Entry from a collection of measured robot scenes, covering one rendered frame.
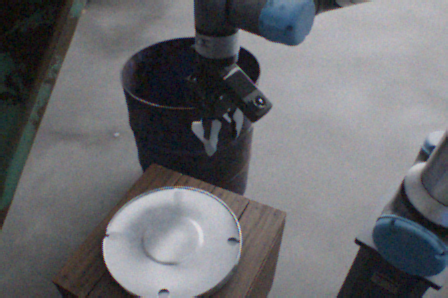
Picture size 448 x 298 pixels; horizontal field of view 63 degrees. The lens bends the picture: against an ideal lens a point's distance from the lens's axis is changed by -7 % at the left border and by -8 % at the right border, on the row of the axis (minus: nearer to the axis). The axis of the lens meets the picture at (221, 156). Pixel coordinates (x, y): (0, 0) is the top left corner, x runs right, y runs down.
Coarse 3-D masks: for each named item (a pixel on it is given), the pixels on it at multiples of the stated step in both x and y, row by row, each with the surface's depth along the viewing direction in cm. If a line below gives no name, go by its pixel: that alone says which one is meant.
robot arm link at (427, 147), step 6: (438, 132) 62; (444, 132) 62; (426, 138) 61; (432, 138) 60; (438, 138) 60; (426, 144) 60; (432, 144) 59; (420, 150) 63; (426, 150) 59; (432, 150) 58; (420, 156) 62; (426, 156) 60; (414, 162) 63; (420, 162) 60
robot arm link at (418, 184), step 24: (432, 168) 46; (408, 192) 50; (432, 192) 47; (384, 216) 53; (408, 216) 50; (432, 216) 47; (384, 240) 53; (408, 240) 50; (432, 240) 47; (408, 264) 53; (432, 264) 49
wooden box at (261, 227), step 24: (144, 192) 96; (216, 192) 96; (240, 216) 91; (264, 216) 90; (96, 240) 85; (264, 240) 85; (72, 264) 80; (96, 264) 80; (240, 264) 81; (264, 264) 84; (72, 288) 76; (96, 288) 76; (120, 288) 76; (240, 288) 77; (264, 288) 99
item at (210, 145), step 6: (216, 120) 71; (192, 126) 76; (198, 126) 75; (216, 126) 72; (198, 132) 75; (210, 132) 72; (216, 132) 73; (204, 138) 73; (210, 138) 72; (216, 138) 74; (204, 144) 74; (210, 144) 73; (216, 144) 75; (210, 150) 75; (216, 150) 76
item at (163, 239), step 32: (160, 192) 91; (192, 192) 91; (128, 224) 84; (160, 224) 83; (192, 224) 83; (224, 224) 84; (128, 256) 78; (160, 256) 77; (192, 256) 78; (224, 256) 78; (128, 288) 72; (160, 288) 73; (192, 288) 73
